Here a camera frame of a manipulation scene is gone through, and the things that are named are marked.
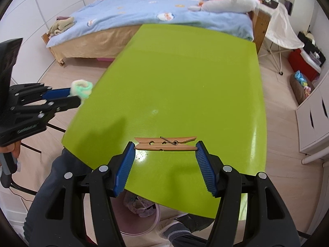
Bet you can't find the person left hand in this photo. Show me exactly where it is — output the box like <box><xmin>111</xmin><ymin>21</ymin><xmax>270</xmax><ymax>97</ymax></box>
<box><xmin>0</xmin><ymin>141</ymin><xmax>21</xmax><ymax>159</ymax></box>

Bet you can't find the bed with blue blanket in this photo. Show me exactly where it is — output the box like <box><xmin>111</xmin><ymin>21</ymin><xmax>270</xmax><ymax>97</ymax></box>
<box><xmin>42</xmin><ymin>0</ymin><xmax>270</xmax><ymax>65</ymax></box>

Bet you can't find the purple paper packet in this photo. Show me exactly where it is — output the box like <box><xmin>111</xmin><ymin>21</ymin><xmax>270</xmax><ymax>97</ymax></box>
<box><xmin>123</xmin><ymin>191</ymin><xmax>156</xmax><ymax>218</ymax></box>

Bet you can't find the wooden clothespin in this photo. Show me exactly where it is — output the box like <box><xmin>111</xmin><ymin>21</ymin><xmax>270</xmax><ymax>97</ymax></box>
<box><xmin>134</xmin><ymin>137</ymin><xmax>197</xmax><ymax>151</ymax></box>

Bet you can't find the beige folded cloth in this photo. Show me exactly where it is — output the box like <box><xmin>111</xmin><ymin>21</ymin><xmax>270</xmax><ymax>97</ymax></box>
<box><xmin>47</xmin><ymin>17</ymin><xmax>75</xmax><ymax>37</ymax></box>

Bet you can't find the green white fuzzy scrunchie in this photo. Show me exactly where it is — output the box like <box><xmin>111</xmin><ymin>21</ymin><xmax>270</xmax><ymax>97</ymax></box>
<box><xmin>70</xmin><ymin>79</ymin><xmax>93</xmax><ymax>100</ymax></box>

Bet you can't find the right black shoe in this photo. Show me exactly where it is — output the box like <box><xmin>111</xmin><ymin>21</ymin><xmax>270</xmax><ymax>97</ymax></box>
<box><xmin>157</xmin><ymin>212</ymin><xmax>214</xmax><ymax>245</ymax></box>

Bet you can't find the red storage box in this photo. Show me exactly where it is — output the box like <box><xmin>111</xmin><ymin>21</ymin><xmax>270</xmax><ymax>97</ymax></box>
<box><xmin>288</xmin><ymin>49</ymin><xmax>320</xmax><ymax>82</ymax></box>

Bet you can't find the brown basket with toys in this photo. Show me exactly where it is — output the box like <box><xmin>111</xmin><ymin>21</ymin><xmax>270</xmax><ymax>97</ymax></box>
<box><xmin>289</xmin><ymin>70</ymin><xmax>315</xmax><ymax>105</ymax></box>

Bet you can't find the white drawer cabinet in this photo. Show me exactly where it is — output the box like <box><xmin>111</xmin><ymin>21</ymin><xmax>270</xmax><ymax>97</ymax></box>
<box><xmin>295</xmin><ymin>75</ymin><xmax>329</xmax><ymax>155</ymax></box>

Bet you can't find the white folding chair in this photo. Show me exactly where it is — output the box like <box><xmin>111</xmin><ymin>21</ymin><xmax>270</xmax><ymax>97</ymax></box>
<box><xmin>259</xmin><ymin>0</ymin><xmax>305</xmax><ymax>75</ymax></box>

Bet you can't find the green table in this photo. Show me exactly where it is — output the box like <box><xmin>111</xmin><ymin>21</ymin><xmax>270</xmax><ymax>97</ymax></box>
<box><xmin>61</xmin><ymin>23</ymin><xmax>268</xmax><ymax>220</ymax></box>

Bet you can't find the pink trash bin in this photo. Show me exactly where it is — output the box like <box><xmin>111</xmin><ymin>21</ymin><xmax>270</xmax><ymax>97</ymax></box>
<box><xmin>118</xmin><ymin>191</ymin><xmax>161</xmax><ymax>237</ymax></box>

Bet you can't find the pink white plush toy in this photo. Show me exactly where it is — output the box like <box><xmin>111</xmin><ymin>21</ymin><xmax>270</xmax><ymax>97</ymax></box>
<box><xmin>189</xmin><ymin>0</ymin><xmax>260</xmax><ymax>13</ymax></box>

